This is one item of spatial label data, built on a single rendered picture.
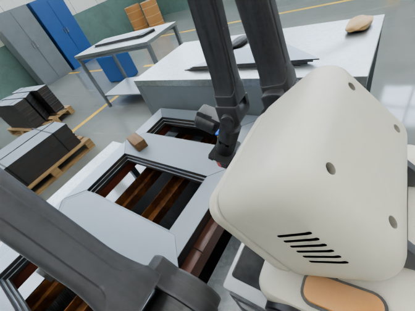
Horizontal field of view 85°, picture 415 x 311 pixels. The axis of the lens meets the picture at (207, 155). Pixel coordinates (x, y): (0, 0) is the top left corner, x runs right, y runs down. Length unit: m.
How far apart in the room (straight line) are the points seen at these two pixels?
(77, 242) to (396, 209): 0.29
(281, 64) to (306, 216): 0.32
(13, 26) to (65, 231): 8.56
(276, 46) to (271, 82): 0.07
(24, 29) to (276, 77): 8.56
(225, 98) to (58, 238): 0.40
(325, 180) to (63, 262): 0.24
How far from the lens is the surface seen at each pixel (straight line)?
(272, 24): 0.44
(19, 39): 8.73
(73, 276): 0.27
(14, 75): 9.20
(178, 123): 1.38
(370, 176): 0.25
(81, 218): 1.14
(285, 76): 0.47
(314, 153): 0.20
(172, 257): 0.79
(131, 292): 0.27
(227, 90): 0.52
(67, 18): 9.42
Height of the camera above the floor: 1.52
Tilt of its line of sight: 40 degrees down
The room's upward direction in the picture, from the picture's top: 23 degrees counter-clockwise
